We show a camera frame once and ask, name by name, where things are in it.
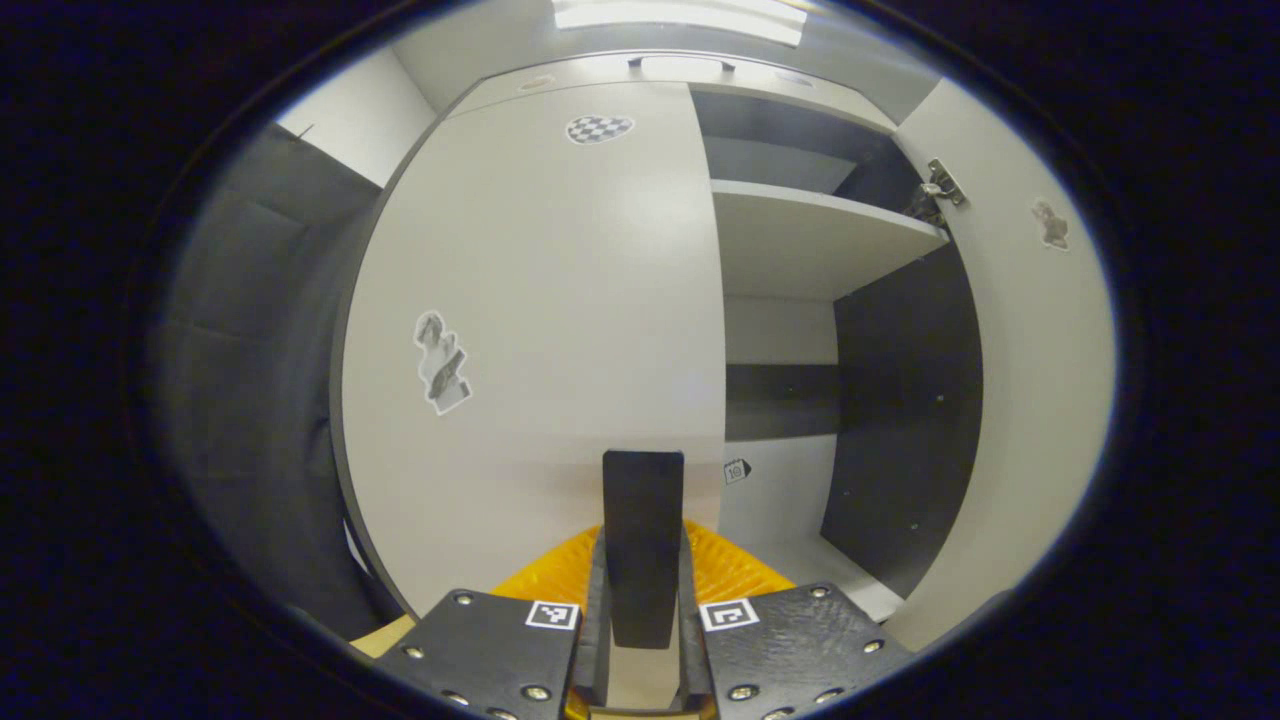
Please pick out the metal door hinge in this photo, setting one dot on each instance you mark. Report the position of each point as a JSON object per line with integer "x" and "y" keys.
{"x": 940, "y": 190}

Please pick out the wide grey cabinet shelf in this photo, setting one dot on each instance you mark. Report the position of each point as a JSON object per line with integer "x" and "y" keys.
{"x": 800, "y": 245}

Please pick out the grey double-door shoe cabinet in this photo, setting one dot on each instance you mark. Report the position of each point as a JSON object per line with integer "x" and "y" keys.
{"x": 900, "y": 400}

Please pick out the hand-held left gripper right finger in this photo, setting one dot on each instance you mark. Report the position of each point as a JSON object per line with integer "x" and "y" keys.
{"x": 692, "y": 650}

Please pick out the grey cabinet drawer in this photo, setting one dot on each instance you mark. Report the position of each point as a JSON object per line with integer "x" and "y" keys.
{"x": 680, "y": 72}

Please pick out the long ceiling light panel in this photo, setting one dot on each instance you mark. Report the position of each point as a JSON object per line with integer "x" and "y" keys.
{"x": 680, "y": 15}

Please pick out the grey cabinet door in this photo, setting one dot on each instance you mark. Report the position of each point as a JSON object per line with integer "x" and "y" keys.
{"x": 1040, "y": 400}
{"x": 560, "y": 300}

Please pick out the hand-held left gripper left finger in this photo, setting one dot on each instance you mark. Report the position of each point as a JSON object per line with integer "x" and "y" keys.
{"x": 592, "y": 650}

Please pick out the black backdrop cloth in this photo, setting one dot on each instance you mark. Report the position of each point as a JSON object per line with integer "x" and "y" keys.
{"x": 250, "y": 400}

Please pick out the narrow grey cabinet shelf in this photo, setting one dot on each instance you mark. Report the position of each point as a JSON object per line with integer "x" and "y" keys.
{"x": 770, "y": 162}

